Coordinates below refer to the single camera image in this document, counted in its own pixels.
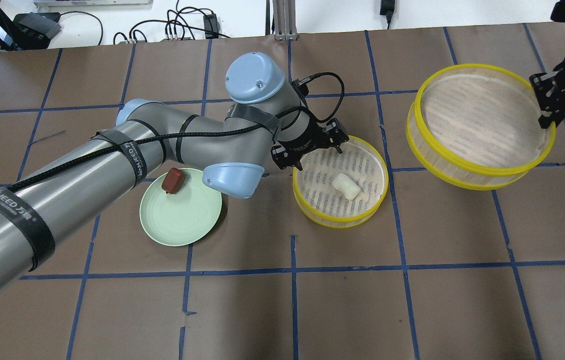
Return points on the yellow steamer layer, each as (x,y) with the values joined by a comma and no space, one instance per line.
(325,206)
(475,126)

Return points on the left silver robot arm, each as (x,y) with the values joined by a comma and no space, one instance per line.
(268,113)

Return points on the light green plate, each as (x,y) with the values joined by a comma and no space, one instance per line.
(181,218)

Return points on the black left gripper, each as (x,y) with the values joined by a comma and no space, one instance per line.
(303,141)

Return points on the white bun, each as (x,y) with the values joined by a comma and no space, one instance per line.
(345,185)

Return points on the black power adapter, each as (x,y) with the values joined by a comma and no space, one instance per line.
(211,26)

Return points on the aluminium frame post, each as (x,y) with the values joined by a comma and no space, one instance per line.
(284,20)

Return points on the brown bun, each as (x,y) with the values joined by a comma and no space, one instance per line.
(173,181)

